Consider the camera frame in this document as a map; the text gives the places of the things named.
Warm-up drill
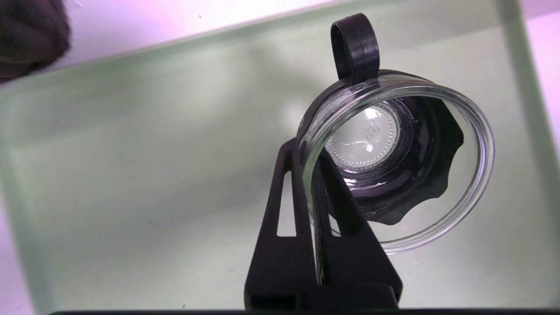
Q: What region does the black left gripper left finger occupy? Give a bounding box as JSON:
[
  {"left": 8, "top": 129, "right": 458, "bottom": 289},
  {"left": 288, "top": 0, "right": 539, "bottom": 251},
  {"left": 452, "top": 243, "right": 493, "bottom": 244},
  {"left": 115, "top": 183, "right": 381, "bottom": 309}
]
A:
[{"left": 244, "top": 138, "right": 318, "bottom": 310}]

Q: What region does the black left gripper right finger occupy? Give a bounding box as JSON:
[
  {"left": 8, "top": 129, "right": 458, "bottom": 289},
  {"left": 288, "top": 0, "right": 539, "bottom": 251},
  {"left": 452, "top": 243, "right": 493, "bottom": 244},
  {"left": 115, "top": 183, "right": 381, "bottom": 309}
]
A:
[{"left": 316, "top": 151, "right": 403, "bottom": 310}]

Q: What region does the light green plastic tray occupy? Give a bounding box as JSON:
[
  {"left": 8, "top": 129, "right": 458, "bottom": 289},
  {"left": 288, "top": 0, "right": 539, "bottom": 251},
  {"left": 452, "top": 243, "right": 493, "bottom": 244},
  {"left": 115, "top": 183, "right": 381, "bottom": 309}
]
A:
[{"left": 0, "top": 0, "right": 560, "bottom": 312}]

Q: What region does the glass cup with black handle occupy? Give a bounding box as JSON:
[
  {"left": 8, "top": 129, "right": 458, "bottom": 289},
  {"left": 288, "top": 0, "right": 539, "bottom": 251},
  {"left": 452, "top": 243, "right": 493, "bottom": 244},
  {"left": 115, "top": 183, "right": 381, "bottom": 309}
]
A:
[{"left": 297, "top": 13, "right": 495, "bottom": 255}]

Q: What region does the dark brown wicker basket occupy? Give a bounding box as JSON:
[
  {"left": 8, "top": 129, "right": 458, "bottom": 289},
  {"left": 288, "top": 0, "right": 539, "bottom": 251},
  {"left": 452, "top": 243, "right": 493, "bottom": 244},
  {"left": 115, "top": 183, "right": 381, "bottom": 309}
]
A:
[{"left": 0, "top": 0, "right": 71, "bottom": 81}]

